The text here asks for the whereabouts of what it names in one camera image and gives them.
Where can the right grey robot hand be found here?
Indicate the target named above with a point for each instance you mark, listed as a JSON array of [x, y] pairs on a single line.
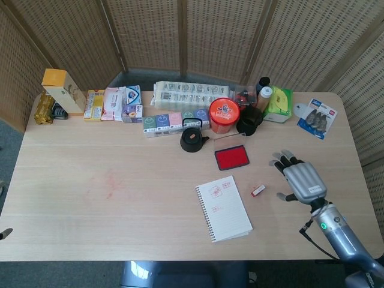
[[303, 180]]

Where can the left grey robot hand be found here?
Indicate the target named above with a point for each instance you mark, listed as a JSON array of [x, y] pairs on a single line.
[[6, 233]]

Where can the red white stamp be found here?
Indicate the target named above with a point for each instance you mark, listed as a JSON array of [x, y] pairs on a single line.
[[258, 191]]

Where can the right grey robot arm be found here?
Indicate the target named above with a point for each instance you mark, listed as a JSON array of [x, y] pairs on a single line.
[[345, 240]]

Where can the white spiral notebook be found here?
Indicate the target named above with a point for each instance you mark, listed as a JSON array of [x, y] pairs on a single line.
[[228, 216]]

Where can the blue blister pack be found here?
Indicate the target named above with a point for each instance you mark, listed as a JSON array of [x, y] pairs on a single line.
[[316, 118]]

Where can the white round disc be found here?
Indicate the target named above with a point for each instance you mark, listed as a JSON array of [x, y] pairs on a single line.
[[299, 108]]

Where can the red ink pad clear lid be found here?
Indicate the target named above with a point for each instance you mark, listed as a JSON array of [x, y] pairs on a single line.
[[231, 157]]

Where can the black mesh pen holder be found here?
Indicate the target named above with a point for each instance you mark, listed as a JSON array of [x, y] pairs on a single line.
[[249, 123]]

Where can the green tissue box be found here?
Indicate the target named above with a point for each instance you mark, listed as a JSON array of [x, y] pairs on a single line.
[[279, 102]]

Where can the brown bottle white cap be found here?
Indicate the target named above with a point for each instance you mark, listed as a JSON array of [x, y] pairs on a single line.
[[264, 99]]

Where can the clear plastic container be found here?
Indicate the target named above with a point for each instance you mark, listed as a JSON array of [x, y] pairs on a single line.
[[244, 96]]

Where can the orange lidded tub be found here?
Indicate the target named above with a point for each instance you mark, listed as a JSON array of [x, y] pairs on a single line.
[[224, 112]]

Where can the dark bottle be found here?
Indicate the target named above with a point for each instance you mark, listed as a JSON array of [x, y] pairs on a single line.
[[264, 81]]

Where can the black teapot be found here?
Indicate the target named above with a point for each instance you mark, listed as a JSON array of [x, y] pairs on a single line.
[[190, 139]]

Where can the gold foil pack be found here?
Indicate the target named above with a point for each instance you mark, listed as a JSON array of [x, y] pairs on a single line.
[[43, 109]]

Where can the dark green black tool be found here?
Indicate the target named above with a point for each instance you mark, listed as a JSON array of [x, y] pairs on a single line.
[[58, 111]]

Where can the clear wrapped paper pack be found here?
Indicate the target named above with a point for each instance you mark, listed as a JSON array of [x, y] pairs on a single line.
[[186, 94]]

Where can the tall cream box orange top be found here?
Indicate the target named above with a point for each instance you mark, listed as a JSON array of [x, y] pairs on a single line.
[[64, 96]]

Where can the multicolour pocket tissue pack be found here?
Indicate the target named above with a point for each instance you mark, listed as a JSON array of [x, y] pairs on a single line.
[[162, 123]]

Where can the yellow flat box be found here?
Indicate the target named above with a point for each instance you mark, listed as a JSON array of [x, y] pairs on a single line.
[[94, 105]]

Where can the grey robot torso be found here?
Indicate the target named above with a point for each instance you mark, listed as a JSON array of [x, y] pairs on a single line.
[[180, 276]]

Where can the white wet wipes pack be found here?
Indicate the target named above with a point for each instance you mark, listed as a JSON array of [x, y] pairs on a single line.
[[112, 103]]

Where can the purple box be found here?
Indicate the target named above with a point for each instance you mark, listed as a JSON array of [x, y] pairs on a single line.
[[132, 113]]

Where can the white and blue box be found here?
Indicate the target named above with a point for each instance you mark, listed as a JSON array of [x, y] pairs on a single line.
[[133, 94]]

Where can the woven folding screen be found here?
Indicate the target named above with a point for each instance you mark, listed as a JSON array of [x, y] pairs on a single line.
[[150, 30]]

